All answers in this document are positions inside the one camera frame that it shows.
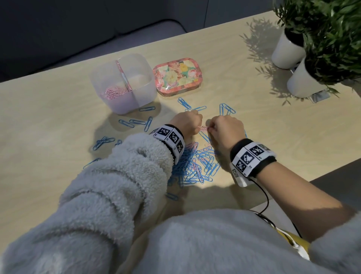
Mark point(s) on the person's right hand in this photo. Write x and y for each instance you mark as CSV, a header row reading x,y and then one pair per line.
x,y
227,131

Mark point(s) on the green potted plant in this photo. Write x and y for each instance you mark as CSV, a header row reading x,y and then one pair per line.
x,y
335,42
296,14

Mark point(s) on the group of blue paper clips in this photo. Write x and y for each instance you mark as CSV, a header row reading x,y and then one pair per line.
x,y
148,124

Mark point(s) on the yellow fabric piece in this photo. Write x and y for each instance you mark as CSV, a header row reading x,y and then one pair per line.
x,y
296,240

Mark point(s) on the dark grey sofa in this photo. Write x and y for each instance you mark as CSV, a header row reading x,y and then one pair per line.
x,y
98,34

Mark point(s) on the left marker wristband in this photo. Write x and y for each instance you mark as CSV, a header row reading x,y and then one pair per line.
x,y
170,138

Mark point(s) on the right marker wristband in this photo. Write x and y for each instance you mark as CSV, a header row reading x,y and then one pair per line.
x,y
249,158

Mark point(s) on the clear plastic divided box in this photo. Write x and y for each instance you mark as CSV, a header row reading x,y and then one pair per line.
x,y
132,98

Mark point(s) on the person's left forearm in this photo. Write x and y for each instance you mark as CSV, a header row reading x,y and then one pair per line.
x,y
107,203

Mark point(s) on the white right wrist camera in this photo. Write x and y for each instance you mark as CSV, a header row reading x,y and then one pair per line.
x,y
239,177

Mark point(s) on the person's left hand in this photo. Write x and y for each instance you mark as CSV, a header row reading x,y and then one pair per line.
x,y
184,122

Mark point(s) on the heap of pink paper clips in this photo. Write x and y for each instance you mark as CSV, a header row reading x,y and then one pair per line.
x,y
114,92

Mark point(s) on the marker wristband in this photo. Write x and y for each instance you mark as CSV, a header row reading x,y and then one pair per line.
x,y
170,138
249,158

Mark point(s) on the small silver object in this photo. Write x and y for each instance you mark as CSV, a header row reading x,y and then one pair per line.
x,y
320,96

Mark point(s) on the person's right forearm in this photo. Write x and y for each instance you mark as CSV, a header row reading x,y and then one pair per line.
x,y
304,197

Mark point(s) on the floral tin lid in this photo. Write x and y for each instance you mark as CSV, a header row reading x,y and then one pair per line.
x,y
176,74

